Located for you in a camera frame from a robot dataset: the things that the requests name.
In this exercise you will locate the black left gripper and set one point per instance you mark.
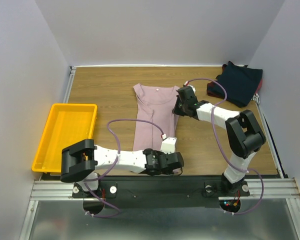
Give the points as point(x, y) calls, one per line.
point(158, 153)

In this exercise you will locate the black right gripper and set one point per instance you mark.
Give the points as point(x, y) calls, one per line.
point(179, 105)

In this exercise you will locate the pink ribbed tank top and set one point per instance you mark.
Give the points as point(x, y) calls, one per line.
point(154, 104)

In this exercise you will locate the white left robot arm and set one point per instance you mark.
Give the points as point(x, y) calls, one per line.
point(80, 160)

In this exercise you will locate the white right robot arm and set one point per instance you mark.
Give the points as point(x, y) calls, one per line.
point(244, 133)

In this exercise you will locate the folded navy tank top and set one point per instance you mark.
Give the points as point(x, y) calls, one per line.
point(240, 85)

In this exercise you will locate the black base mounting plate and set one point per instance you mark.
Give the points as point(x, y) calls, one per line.
point(183, 191)

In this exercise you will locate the striped folded garment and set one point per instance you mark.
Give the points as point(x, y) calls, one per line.
point(256, 98)

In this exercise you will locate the yellow plastic bin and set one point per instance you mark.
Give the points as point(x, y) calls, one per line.
point(67, 124)

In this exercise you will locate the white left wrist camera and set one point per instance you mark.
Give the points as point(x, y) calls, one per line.
point(168, 145)

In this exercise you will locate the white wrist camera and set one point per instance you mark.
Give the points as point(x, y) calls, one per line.
point(187, 83)
point(168, 145)

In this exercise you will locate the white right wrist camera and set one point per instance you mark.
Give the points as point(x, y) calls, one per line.
point(187, 83)

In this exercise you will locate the aluminium frame rail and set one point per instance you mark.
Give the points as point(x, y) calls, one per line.
point(52, 190)

